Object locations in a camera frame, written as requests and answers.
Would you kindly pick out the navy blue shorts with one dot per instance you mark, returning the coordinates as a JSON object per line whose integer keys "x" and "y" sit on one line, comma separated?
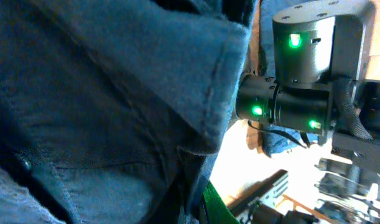
{"x": 115, "y": 111}

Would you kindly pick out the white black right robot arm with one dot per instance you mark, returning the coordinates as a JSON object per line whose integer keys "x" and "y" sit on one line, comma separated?
{"x": 321, "y": 55}

